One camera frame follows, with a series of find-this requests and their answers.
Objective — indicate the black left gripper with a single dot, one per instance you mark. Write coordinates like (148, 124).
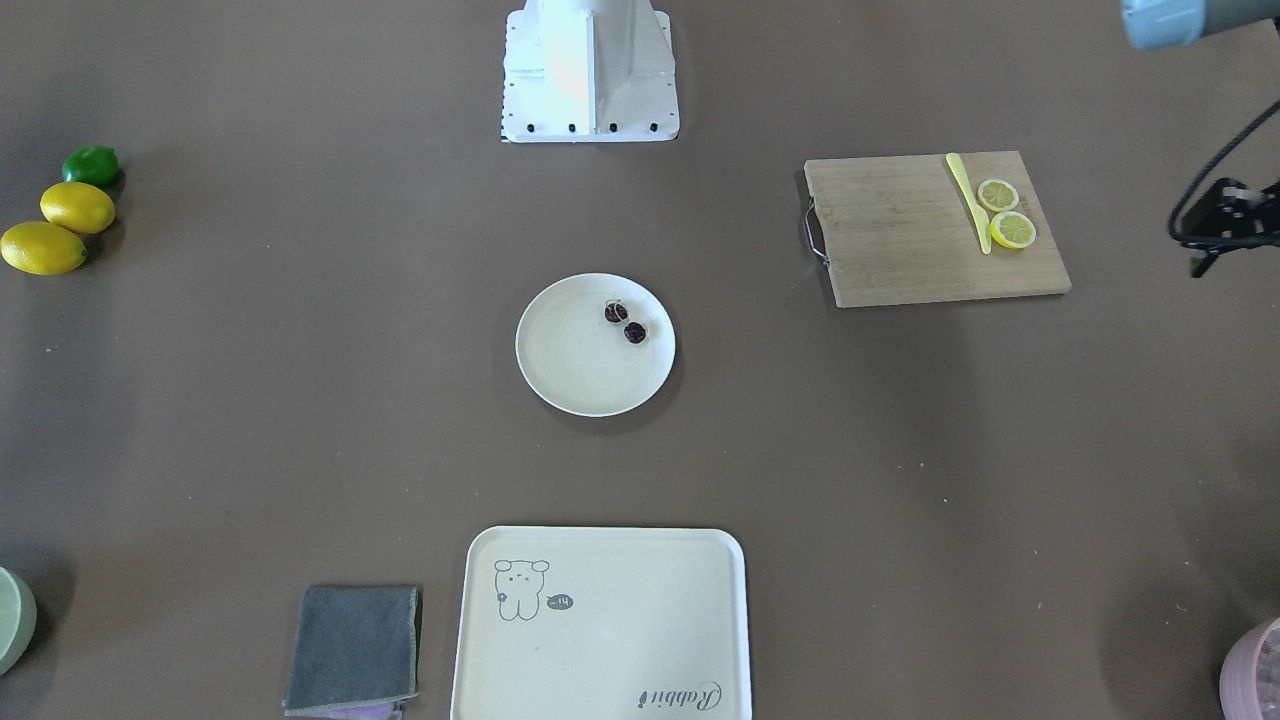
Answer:
(1243, 218)

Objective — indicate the cream round plate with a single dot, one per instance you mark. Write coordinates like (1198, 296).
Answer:
(583, 365)

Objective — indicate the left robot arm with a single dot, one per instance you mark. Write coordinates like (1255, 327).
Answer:
(1152, 25)

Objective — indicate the cream rabbit tray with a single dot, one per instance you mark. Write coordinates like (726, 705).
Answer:
(603, 623)

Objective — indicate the lemon slice lower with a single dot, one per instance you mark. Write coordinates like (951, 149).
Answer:
(1012, 230)

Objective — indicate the lemon slice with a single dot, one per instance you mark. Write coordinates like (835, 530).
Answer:
(997, 196)
(1012, 230)

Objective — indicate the lemon slice upper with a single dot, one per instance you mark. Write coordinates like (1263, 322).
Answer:
(997, 196)

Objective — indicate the yellow plastic knife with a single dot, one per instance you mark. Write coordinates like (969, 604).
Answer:
(979, 215)

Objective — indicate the bamboo cutting board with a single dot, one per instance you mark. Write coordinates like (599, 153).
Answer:
(896, 231)

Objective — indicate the pink bowl with ice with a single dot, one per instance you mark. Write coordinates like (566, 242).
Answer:
(1249, 678)

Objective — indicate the grey folded cloth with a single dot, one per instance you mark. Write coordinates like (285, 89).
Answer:
(355, 652)

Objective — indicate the green lime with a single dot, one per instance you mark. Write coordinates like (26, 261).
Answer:
(94, 164)

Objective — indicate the yellow lemon far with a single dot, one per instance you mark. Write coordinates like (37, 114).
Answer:
(79, 207)

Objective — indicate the yellow lemon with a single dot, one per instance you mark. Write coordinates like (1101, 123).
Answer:
(79, 207)
(42, 248)

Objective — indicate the yellow lemon near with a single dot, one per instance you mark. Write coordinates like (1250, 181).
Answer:
(42, 248)

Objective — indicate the mint green bowl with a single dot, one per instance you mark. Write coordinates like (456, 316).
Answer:
(19, 613)

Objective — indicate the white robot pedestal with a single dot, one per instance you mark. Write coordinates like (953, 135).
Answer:
(589, 72)

